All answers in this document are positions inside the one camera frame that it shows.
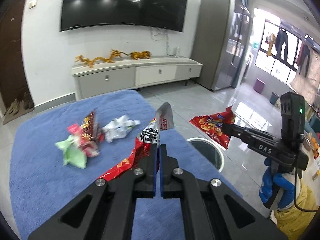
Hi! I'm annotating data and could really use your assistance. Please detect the pink snack wrapper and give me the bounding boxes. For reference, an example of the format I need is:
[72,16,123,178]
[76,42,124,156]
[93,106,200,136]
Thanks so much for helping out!
[67,124,99,158]

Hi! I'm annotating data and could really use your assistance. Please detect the green paper sheet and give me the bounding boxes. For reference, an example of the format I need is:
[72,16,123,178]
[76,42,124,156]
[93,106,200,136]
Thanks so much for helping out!
[55,135,87,169]

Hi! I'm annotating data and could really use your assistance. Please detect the red snack bag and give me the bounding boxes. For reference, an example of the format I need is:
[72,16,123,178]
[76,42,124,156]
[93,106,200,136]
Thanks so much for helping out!
[189,106,235,149]

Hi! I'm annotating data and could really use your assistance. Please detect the dark brown snack bag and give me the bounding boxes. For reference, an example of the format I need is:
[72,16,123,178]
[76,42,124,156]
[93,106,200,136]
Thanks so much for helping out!
[81,109,104,142]

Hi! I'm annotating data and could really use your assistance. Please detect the white printed bag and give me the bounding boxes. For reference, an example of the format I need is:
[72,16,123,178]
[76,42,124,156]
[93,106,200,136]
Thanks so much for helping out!
[102,115,141,143]

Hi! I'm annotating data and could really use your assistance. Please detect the red silver chip bag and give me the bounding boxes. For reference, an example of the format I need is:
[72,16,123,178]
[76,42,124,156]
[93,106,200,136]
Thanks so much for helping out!
[99,102,174,181]

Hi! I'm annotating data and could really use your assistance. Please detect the white round trash bin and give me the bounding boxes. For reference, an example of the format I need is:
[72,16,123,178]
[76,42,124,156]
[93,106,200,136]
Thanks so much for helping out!
[187,138,225,172]

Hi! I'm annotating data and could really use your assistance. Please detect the blue gloved right hand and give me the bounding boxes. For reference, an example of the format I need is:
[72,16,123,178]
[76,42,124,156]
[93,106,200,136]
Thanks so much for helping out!
[259,158,301,211]

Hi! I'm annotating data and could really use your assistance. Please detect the teal small bin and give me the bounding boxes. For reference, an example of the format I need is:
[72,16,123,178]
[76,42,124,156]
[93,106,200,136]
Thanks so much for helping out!
[269,92,279,105]

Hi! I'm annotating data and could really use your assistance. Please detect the purple stool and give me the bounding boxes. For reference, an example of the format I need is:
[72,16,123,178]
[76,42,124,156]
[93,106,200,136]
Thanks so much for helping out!
[253,78,265,94]

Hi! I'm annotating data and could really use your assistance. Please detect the blue fluffy blanket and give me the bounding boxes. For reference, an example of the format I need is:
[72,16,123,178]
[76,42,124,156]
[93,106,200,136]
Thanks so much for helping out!
[9,90,242,239]

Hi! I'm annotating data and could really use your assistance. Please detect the grey refrigerator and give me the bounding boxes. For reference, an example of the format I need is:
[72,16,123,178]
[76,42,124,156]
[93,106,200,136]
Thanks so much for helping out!
[191,0,250,91]

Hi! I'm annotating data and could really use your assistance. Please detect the dark shoes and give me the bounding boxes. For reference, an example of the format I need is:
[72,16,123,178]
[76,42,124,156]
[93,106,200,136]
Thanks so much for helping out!
[23,92,34,110]

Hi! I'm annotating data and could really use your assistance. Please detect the white grey TV cabinet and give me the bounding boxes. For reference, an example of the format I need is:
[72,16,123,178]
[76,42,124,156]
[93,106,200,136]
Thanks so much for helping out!
[71,56,202,101]

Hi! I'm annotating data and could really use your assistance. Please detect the brown door mat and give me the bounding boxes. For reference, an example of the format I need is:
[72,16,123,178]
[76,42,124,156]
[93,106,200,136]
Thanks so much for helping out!
[2,107,34,125]

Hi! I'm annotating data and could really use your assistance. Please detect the beige shoes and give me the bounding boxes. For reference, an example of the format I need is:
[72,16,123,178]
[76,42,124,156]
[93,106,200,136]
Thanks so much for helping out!
[7,99,24,115]

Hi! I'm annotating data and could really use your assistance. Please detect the white power strip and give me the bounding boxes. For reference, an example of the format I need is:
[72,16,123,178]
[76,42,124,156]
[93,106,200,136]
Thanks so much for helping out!
[174,47,180,57]

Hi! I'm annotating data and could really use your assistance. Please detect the golden dragon figurine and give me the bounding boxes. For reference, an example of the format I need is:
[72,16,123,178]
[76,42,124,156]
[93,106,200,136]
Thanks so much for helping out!
[74,49,128,68]

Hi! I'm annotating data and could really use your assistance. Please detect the golden tiger figurine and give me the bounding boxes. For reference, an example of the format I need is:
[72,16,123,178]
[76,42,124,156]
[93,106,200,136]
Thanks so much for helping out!
[129,50,151,60]

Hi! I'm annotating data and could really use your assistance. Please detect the dark brown door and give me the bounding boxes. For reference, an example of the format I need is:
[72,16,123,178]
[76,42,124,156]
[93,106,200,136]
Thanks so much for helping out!
[1,0,30,113]

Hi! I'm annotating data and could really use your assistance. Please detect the black wall television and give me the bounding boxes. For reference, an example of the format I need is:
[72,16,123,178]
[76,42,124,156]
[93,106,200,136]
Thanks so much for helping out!
[60,0,187,32]

